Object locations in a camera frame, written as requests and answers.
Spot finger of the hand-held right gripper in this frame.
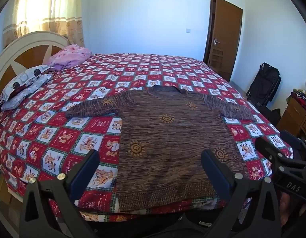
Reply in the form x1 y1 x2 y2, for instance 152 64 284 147
281 131 306 156
255 137 306 173

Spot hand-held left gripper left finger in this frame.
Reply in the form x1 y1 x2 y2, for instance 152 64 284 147
19 150 100 238

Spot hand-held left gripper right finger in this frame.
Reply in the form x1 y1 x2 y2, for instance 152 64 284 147
201 150 282 238

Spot brown knit sweater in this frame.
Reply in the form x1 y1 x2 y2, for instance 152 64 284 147
65 85 258 212

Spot pile of clothes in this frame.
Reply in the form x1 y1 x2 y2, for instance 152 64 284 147
289 88 306 109

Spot person's right hand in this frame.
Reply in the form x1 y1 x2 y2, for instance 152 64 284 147
279 193 306 228

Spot wooden dresser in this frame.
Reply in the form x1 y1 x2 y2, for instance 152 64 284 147
277 97 306 140

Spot red checked printed bedspread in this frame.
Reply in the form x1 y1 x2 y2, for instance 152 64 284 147
0 53 295 222

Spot black suitcase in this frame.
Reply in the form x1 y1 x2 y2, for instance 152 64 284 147
246 62 282 107

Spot grey floral pillow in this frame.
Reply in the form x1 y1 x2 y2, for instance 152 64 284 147
1 73 54 111

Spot pink folded blanket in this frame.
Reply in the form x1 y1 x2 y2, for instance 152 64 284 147
48 44 92 71

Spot brown wooden door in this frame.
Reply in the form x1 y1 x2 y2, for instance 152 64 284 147
203 0 243 82

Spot white wooden bed headboard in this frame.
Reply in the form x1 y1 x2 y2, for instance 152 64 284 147
0 30 70 112

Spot beige patterned curtain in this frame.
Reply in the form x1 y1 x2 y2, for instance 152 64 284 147
3 0 85 49

